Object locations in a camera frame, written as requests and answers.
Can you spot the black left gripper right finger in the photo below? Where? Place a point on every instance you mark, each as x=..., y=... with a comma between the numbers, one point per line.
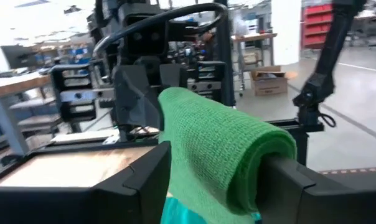
x=278, y=193

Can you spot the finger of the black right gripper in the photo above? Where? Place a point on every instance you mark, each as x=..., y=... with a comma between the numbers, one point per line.
x=135, y=102
x=174, y=77

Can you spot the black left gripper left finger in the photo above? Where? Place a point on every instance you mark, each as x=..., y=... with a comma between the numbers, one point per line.
x=144, y=193

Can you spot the teal elastic bandage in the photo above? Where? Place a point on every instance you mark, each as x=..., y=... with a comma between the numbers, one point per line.
x=178, y=214

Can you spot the green elastic bandage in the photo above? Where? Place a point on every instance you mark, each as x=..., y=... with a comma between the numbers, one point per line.
x=213, y=140

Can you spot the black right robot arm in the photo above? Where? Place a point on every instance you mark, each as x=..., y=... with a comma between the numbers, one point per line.
x=107, y=12

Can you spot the wooden workbench with metal legs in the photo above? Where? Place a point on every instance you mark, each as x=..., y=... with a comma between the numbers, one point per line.
x=13, y=84

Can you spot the black computer monitor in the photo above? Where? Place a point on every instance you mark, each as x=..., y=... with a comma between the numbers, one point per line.
x=18, y=56

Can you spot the small wooden table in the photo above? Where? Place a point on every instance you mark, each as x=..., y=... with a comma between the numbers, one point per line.
x=253, y=36

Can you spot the brown cardboard box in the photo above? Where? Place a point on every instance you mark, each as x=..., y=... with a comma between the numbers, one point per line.
x=269, y=85

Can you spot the red storage shelf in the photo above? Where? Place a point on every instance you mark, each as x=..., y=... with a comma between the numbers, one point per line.
x=315, y=28

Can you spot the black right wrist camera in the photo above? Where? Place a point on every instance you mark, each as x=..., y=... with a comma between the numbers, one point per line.
x=144, y=37

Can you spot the black aluminium table frame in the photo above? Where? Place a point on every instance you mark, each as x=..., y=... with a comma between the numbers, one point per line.
x=82, y=144

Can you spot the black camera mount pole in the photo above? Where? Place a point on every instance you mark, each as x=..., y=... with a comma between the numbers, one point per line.
x=331, y=46

